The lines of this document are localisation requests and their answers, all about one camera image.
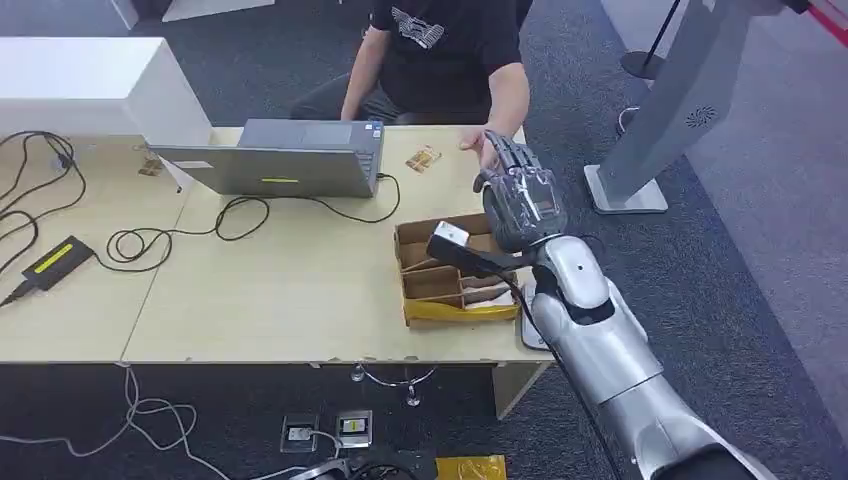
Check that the floor socket with plug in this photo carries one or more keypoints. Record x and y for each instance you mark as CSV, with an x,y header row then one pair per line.
x,y
299,434

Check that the red barrier belt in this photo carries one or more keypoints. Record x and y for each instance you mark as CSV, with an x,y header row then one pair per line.
x,y
828,14

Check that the grey slanted kiosk stand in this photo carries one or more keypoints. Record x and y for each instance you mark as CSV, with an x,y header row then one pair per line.
x,y
682,99

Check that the person's left hand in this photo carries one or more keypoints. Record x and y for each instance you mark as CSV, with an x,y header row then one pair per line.
x,y
478,142

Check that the grey laptop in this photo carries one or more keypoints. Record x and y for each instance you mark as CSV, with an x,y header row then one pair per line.
x,y
291,162

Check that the floor socket with yellow label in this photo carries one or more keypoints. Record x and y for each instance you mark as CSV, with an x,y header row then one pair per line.
x,y
354,428

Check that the wooden card box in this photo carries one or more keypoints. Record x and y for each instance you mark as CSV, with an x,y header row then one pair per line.
x,y
430,291

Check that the person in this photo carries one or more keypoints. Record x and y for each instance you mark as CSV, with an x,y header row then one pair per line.
x,y
437,60

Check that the black robot foot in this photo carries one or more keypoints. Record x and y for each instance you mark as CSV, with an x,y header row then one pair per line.
x,y
371,469

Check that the black power adapter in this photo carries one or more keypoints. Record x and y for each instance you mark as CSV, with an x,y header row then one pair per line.
x,y
56,262

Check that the white cabinet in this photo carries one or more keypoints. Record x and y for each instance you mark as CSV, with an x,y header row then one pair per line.
x,y
93,86

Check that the yellow bag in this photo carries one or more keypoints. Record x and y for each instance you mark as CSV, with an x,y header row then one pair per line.
x,y
472,468

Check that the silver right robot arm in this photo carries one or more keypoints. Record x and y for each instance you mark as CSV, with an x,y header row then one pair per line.
x,y
609,351

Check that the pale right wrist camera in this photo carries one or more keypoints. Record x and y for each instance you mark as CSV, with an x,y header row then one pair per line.
x,y
457,245

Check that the printed card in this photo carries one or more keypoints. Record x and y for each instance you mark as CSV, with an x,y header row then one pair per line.
x,y
423,159

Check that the small brown card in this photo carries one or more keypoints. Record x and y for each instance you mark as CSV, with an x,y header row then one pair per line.
x,y
151,167

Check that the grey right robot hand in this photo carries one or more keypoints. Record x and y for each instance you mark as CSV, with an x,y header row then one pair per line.
x,y
523,199

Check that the stack of cards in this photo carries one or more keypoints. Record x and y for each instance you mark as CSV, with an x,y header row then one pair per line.
x,y
487,295

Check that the black stanchion post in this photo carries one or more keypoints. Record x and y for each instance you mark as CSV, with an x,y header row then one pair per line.
x,y
646,63

